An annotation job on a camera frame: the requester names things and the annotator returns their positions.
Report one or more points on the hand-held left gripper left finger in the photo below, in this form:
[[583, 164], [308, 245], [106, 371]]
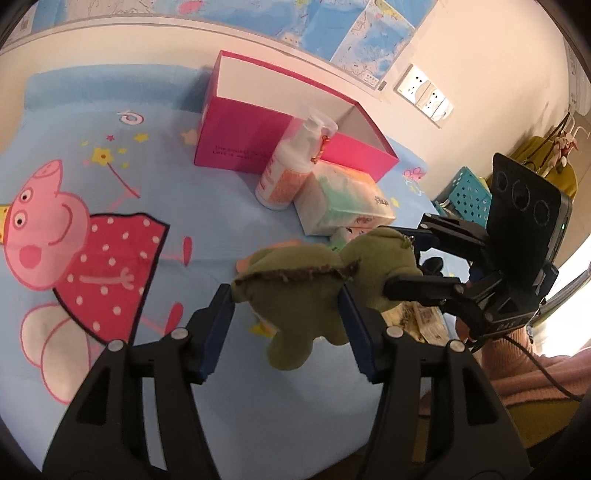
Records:
[[219, 332]]

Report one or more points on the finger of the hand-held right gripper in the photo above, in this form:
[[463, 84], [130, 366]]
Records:
[[425, 290], [452, 235]]

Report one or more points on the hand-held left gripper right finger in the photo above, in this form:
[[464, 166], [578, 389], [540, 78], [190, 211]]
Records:
[[358, 332]]

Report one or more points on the green plush toy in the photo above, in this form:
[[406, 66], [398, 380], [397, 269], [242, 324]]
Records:
[[295, 295]]

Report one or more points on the pink cardboard box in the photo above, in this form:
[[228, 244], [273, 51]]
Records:
[[231, 138]]

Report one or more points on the person's right forearm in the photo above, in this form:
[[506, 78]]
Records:
[[531, 374]]

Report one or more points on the person's right hand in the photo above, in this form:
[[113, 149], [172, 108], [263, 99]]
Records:
[[465, 333]]

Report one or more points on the yellow printed packet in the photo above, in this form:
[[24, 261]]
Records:
[[425, 323]]

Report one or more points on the blue plastic basket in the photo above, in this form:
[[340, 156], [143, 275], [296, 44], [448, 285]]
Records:
[[466, 194]]

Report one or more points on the yellow chair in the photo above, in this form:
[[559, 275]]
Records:
[[526, 147]]

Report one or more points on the white hanging plush toy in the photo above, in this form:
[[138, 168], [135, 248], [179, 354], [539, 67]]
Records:
[[564, 143]]

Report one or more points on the floral tissue pack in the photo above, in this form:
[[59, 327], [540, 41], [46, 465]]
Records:
[[344, 235]]

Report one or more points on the blue cartoon bed sheet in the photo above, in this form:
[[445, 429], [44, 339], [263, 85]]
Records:
[[207, 221]]

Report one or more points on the pastel tissue pack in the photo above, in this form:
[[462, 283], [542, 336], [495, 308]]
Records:
[[341, 198]]

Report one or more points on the white lotion bottle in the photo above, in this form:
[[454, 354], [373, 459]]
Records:
[[281, 180]]

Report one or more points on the white wall socket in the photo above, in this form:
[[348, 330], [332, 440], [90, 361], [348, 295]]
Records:
[[412, 82], [438, 108]]

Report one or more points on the wall map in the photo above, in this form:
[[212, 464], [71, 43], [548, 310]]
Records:
[[346, 27]]

